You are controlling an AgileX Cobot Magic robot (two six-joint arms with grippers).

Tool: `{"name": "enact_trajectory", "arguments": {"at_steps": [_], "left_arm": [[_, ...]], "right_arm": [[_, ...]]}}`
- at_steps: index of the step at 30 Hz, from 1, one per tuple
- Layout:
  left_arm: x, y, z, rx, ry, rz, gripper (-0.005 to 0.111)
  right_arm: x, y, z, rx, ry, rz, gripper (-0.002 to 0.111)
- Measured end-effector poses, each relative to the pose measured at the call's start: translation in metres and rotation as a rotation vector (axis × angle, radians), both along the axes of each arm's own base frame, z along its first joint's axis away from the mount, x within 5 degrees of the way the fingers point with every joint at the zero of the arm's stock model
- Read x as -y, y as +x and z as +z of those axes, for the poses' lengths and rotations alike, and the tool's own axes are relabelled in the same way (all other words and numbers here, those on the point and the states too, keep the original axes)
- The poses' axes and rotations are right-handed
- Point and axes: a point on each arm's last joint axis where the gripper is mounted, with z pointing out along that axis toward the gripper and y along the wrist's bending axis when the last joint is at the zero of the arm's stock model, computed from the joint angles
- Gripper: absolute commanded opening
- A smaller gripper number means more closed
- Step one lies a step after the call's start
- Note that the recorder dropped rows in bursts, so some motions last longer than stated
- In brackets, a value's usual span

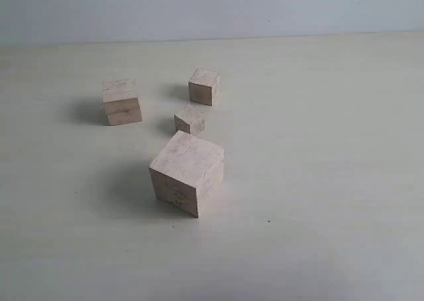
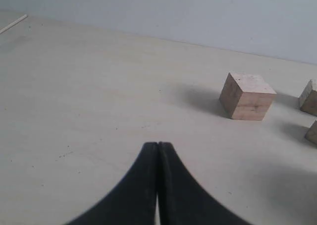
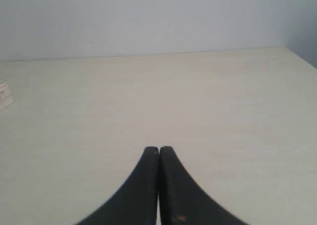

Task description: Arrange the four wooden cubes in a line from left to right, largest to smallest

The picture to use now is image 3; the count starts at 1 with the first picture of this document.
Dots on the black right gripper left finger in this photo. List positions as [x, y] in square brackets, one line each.
[135, 202]

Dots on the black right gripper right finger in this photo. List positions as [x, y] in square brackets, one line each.
[182, 201]

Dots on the largest wooden cube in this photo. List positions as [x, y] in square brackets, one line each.
[6, 98]

